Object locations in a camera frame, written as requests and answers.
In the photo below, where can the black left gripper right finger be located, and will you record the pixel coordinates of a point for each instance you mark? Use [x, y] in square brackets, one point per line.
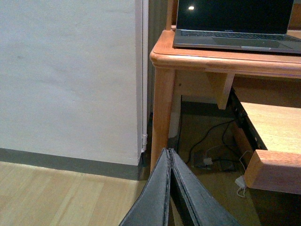
[194, 203]

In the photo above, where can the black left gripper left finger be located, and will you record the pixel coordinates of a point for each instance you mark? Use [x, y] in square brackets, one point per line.
[152, 206]

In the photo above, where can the power strip on floor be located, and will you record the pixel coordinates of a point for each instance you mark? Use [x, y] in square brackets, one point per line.
[201, 161]

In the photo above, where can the white power adapter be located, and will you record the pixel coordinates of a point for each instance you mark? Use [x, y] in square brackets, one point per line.
[240, 182]

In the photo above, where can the white pipe with grey base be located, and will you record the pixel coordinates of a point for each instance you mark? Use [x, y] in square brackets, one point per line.
[174, 121]

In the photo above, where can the wooden keyboard tray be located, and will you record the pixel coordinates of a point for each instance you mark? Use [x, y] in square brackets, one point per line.
[274, 119]

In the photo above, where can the wooden desk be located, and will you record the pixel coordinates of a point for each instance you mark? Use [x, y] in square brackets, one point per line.
[220, 68]

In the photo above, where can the grey laptop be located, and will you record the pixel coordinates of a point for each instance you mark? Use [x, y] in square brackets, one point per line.
[245, 25]

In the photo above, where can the white wall conduit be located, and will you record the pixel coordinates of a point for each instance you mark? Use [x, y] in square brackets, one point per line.
[145, 19]

